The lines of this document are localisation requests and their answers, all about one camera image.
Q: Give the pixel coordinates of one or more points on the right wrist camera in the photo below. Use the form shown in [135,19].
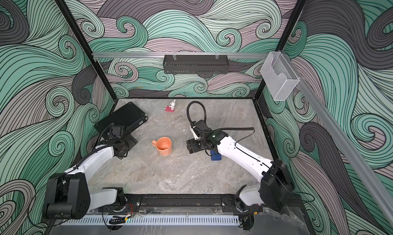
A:
[195,135]

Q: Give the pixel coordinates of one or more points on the white slotted cable duct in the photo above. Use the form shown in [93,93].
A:
[162,220]

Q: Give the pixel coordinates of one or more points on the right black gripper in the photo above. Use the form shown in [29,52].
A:
[191,146]

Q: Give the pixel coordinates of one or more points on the aluminium wall rail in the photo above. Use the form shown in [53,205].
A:
[235,55]
[313,91]

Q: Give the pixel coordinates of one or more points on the aluminium wall rail back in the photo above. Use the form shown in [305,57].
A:
[235,55]

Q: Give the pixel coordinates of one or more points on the aluminium wall rail right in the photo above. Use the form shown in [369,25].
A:
[313,91]

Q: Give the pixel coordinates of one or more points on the black hard case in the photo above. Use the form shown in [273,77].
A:
[128,115]

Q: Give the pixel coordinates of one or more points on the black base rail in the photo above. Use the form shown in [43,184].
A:
[148,202]

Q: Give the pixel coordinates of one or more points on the white bunny on pink base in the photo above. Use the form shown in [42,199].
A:
[170,107]

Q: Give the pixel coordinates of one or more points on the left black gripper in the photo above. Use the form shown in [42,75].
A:
[131,140]

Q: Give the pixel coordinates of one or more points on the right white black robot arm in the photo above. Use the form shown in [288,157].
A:
[275,183]

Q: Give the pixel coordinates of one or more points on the black wall-mounted tray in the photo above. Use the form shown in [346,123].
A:
[201,65]

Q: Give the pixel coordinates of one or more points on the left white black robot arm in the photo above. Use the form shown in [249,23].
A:
[67,194]

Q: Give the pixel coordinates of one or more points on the clear acrylic wall holder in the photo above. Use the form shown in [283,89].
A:
[279,75]

